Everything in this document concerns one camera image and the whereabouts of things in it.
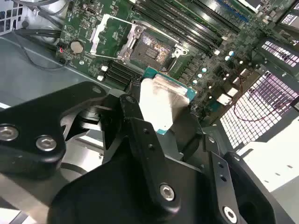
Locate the silver-topped CPU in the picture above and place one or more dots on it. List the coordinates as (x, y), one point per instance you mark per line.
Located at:
(161, 100)

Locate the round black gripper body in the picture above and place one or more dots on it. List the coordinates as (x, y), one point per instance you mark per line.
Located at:
(105, 198)

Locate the metal socket cover frame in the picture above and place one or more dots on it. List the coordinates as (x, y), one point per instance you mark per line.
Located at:
(94, 44)

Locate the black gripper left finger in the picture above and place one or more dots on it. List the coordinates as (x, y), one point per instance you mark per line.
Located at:
(30, 116)

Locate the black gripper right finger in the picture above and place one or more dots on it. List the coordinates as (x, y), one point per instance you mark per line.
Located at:
(243, 177)

